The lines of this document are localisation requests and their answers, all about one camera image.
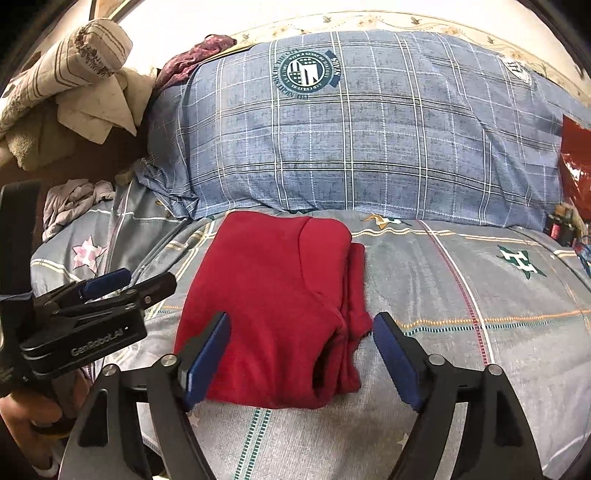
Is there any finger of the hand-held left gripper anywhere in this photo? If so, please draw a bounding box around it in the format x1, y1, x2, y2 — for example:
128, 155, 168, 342
31, 268, 133, 309
60, 271, 177, 316

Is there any person's left hand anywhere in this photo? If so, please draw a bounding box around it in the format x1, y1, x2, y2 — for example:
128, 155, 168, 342
0, 392, 78, 463

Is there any blue plaid pillow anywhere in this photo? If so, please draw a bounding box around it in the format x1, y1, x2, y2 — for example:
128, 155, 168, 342
134, 30, 591, 232

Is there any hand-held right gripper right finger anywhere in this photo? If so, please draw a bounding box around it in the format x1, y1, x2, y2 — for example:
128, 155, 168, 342
372, 311, 546, 480

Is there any grey printed bed sheet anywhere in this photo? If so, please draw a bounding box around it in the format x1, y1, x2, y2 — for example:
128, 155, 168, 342
30, 175, 591, 480

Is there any red plastic bag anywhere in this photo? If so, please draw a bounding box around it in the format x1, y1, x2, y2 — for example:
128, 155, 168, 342
558, 115, 591, 209

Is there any maroon patterned cloth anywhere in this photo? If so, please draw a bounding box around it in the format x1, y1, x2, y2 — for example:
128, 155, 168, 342
154, 36, 238, 91

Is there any grey crumpled cloth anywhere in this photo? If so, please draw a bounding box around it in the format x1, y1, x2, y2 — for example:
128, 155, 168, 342
42, 179, 116, 241

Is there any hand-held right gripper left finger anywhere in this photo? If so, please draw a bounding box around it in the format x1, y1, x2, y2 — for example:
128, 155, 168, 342
58, 311, 232, 480

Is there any white crumpled cloth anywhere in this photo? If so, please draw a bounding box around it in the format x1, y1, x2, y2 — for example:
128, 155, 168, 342
58, 69, 156, 145

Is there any rolled quilted beige blanket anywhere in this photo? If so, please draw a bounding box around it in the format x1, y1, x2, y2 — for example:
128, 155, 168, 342
0, 18, 134, 136

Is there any red garment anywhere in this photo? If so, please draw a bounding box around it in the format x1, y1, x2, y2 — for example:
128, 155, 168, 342
174, 211, 374, 411

